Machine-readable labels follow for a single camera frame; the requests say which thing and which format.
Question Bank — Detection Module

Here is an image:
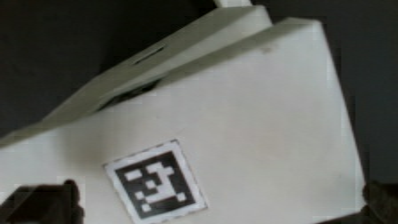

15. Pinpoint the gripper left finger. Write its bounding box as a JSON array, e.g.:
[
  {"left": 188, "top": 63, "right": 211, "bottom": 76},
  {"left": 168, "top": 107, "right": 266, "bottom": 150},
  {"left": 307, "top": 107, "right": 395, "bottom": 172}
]
[{"left": 0, "top": 179, "right": 83, "bottom": 224}]

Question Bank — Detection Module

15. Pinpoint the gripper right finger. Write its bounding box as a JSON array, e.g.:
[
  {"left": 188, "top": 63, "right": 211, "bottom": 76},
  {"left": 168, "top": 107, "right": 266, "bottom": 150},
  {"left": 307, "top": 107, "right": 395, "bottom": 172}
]
[{"left": 360, "top": 181, "right": 398, "bottom": 224}]

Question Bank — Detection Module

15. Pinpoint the white cabinet top block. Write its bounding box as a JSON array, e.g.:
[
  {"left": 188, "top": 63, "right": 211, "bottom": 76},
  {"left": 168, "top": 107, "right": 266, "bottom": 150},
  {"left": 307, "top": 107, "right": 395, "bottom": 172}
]
[{"left": 0, "top": 18, "right": 364, "bottom": 224}]

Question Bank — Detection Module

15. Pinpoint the white cabinet body box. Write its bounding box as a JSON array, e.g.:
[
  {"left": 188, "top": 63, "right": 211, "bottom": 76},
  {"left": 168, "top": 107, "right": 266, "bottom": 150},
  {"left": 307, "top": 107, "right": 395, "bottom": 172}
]
[{"left": 0, "top": 0, "right": 271, "bottom": 147}]

